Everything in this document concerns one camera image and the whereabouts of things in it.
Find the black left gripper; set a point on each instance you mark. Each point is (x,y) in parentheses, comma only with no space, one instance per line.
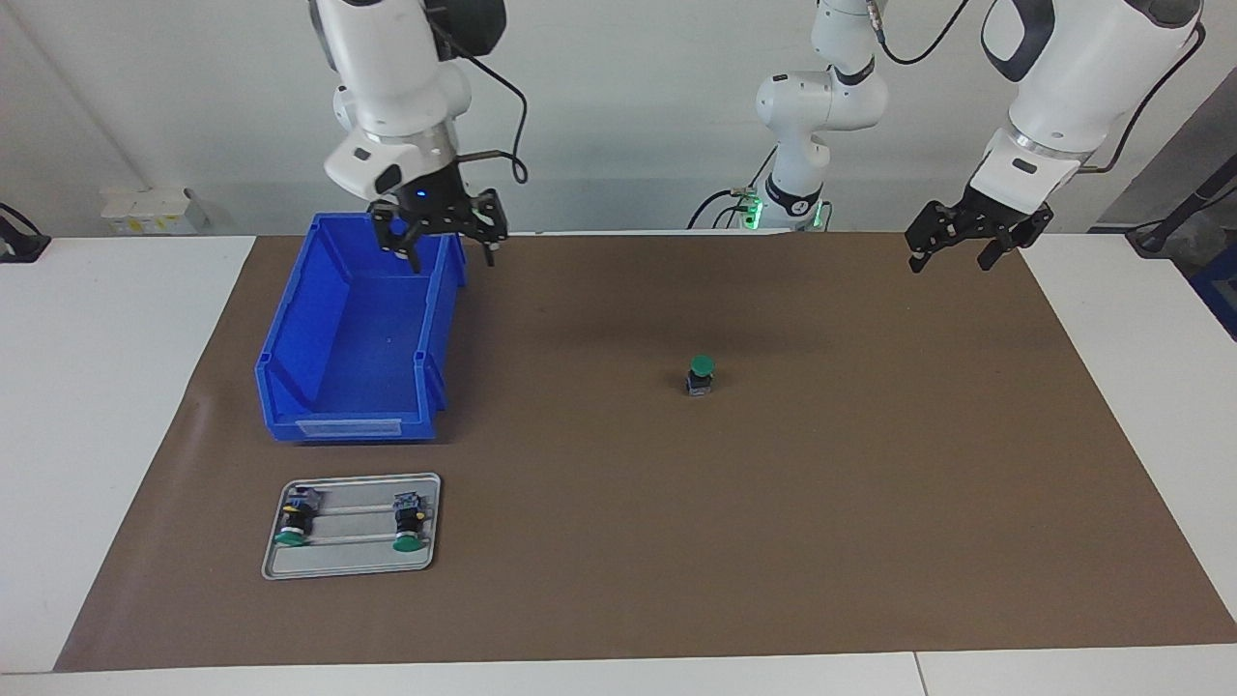
(995,213)

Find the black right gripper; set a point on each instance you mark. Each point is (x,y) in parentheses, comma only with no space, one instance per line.
(430,205)

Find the green push button switch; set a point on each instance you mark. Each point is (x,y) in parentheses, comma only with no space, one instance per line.
(295,522)
(701,367)

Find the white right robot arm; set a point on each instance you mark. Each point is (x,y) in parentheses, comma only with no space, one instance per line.
(387,68)

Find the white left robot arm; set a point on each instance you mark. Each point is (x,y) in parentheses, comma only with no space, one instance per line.
(1073,77)

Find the green button with white block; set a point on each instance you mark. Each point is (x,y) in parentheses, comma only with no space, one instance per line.
(411,527)

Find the blue plastic storage bin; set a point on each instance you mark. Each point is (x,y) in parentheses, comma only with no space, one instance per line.
(358,329)

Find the black pole stand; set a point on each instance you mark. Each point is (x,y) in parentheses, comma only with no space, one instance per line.
(1150,240)

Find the blue crate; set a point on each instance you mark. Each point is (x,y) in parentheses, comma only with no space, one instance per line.
(1220,290)

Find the silver metal tray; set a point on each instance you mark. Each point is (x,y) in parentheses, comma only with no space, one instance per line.
(353,561)

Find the brown table mat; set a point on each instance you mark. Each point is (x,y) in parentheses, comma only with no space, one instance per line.
(773,532)

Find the black clamp base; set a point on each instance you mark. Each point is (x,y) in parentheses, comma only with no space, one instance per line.
(19,242)

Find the white wall socket box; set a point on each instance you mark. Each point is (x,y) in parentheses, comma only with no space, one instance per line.
(150,211)

